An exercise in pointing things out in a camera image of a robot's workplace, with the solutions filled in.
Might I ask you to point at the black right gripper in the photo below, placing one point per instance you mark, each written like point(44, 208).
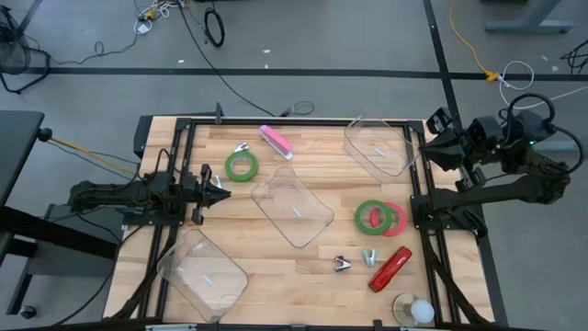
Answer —
point(482, 156)

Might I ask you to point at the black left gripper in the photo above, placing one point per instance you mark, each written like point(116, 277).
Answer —
point(190, 202)

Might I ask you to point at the light blue staple remover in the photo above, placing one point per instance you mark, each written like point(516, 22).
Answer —
point(218, 182)

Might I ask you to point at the purple staple remover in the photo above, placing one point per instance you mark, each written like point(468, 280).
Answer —
point(241, 147)

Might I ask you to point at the pink tape roll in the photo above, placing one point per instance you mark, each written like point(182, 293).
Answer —
point(404, 220)

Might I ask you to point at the pink stapler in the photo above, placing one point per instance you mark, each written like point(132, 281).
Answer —
point(275, 140)

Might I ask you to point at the red stapler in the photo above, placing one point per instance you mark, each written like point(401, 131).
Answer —
point(390, 269)

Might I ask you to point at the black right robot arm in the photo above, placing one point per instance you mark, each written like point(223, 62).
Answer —
point(505, 190)

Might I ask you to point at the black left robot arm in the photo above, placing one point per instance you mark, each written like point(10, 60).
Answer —
point(115, 193)

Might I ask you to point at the clear plastic bin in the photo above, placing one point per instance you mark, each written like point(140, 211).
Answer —
point(294, 207)
point(381, 151)
point(202, 276)

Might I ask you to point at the black control box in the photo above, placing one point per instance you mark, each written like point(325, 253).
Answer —
point(142, 135)

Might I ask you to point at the grey desk foot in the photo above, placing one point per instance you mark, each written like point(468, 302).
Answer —
point(528, 26)
point(567, 146)

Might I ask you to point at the black desk base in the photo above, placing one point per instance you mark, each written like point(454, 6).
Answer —
point(55, 234)

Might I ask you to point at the brass lamp with white bulb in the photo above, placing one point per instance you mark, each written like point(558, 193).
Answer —
point(421, 312)

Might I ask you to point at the black round knob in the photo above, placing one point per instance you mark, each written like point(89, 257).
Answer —
point(44, 134)

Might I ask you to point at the black desk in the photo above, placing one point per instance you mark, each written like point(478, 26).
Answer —
point(18, 147)

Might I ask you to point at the black caster wheel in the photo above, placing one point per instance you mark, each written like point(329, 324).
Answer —
point(27, 312)

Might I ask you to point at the black floor fan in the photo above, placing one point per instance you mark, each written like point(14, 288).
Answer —
point(14, 55)

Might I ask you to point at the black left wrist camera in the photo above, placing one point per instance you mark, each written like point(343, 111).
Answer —
point(190, 178)

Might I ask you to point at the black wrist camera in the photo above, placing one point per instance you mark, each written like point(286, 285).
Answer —
point(190, 178)
point(487, 131)

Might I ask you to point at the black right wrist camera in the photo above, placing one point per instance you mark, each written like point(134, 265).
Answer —
point(487, 131)

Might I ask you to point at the black aluminium frame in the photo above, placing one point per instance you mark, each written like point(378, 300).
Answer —
point(298, 122)

